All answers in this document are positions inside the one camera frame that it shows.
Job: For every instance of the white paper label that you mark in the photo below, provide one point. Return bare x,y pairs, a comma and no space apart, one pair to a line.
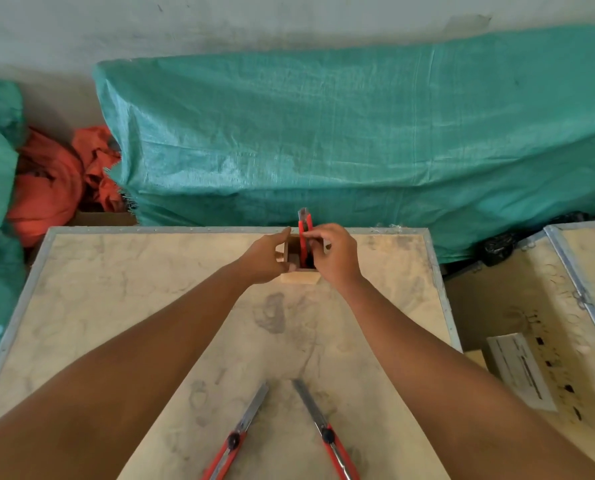
520,369

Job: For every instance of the plywood crate with metal edging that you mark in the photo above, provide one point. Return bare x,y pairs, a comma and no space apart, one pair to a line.
522,304

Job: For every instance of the person's right forearm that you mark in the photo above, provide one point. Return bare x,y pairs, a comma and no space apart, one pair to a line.
452,389

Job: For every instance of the person's left forearm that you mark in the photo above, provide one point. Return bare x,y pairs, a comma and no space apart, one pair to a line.
127,374

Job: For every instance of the red utility knife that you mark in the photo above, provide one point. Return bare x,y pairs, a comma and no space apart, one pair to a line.
325,432
237,434
305,229

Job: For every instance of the large green woven tarp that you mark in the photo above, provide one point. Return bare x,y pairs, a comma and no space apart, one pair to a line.
357,139

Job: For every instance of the person's left thumb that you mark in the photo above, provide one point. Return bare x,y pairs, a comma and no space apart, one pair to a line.
285,267

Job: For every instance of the person's left hand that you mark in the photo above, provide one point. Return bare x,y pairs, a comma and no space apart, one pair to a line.
260,259

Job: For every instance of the person's right hand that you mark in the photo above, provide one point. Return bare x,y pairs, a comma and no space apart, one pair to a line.
340,257

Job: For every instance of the orange cloth bundle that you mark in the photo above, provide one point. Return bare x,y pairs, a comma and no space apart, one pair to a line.
47,189

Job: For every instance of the black plastic bag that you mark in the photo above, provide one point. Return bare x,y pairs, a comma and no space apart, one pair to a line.
497,247

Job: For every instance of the brown cardboard box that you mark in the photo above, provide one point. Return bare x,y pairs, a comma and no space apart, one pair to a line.
105,218

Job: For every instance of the person's right thumb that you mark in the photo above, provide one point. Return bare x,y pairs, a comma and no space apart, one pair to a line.
316,243

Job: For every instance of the small wooden holder box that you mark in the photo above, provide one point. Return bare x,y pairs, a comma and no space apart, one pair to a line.
297,277

